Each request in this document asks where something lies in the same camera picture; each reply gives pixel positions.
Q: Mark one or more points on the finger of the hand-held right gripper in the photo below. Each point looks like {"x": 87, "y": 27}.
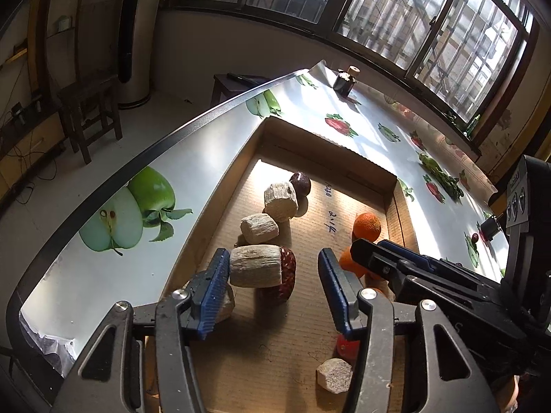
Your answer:
{"x": 404, "y": 251}
{"x": 374, "y": 258}

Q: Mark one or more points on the black slim device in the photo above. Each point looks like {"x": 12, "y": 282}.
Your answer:
{"x": 241, "y": 77}

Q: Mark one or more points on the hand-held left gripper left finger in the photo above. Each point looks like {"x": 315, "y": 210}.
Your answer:
{"x": 213, "y": 292}

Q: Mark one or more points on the dark wooden stool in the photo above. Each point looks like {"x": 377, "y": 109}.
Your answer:
{"x": 228, "y": 88}

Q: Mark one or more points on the person's right forearm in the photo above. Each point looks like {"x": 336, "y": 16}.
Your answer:
{"x": 508, "y": 395}

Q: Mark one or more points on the wooden side cabinet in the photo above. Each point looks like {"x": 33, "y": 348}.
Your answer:
{"x": 30, "y": 137}

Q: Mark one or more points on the green bottle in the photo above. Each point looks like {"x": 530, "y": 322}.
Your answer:
{"x": 474, "y": 125}

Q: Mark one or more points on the brown cardboard box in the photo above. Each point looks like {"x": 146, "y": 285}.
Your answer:
{"x": 267, "y": 344}

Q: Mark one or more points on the green leafy vegetable bunch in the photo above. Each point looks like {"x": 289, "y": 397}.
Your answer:
{"x": 439, "y": 176}

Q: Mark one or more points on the white cylindrical floor appliance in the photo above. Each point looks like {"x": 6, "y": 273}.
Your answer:
{"x": 137, "y": 30}

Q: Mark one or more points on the table with dark metal edge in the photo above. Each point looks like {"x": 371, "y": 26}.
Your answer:
{"x": 69, "y": 223}

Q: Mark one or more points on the pale wall switch box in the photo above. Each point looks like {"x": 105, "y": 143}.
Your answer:
{"x": 64, "y": 23}

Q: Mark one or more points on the black small pot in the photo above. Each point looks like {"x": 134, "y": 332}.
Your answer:
{"x": 490, "y": 229}

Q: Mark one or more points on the beige hexagonal sugarcane chunk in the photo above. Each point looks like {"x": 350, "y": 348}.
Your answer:
{"x": 226, "y": 305}
{"x": 335, "y": 374}

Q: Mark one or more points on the brown thread spool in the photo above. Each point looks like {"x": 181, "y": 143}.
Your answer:
{"x": 354, "y": 72}

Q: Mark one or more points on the red tomato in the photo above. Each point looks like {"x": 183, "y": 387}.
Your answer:
{"x": 346, "y": 348}

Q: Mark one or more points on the white printed tablecloth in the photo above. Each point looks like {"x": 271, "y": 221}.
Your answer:
{"x": 206, "y": 167}

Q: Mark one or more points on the red-brown wrinkled date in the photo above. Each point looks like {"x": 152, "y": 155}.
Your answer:
{"x": 287, "y": 275}

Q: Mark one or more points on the window with metal grille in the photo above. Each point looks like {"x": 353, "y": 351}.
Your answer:
{"x": 387, "y": 8}

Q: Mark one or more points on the black small holder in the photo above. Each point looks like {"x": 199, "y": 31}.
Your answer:
{"x": 343, "y": 84}

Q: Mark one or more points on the brown wooden stool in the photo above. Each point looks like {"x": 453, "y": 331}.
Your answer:
{"x": 86, "y": 99}

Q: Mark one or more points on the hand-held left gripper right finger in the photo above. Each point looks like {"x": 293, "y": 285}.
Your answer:
{"x": 333, "y": 292}

